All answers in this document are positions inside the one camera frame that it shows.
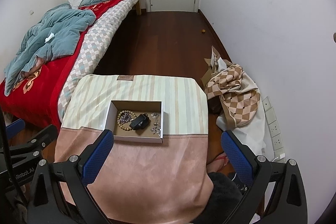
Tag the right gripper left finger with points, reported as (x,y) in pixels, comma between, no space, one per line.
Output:
(59,191)

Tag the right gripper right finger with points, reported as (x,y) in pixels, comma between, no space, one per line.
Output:
(287,203)

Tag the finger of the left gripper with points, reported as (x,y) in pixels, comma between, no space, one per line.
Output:
(14,128)

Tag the black smart band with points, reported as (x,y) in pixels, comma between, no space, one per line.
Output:
(140,123)

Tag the red bed blanket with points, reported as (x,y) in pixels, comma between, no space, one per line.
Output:
(35,98)

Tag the dark fuzzy trousers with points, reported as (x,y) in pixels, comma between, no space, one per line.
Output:
(223,199)

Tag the foot in red flip-flop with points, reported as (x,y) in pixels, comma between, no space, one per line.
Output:
(218,163)

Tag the teal blue quilt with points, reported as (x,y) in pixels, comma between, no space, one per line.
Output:
(55,36)

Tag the checkered bed sheet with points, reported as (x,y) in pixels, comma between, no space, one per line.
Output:
(95,43)

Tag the white cardboard box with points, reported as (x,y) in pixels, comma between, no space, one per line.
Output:
(119,115)

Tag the pink striped table cloth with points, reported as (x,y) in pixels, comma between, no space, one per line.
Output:
(144,182)

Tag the brown checkered cloth bag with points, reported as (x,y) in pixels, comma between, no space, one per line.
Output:
(238,94)

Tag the torn cardboard pieces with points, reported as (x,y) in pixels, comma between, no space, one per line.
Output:
(215,66)

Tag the white charger with cable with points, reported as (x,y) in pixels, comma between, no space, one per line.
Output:
(279,157)

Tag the white wall socket strip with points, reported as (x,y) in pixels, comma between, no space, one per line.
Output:
(273,128)

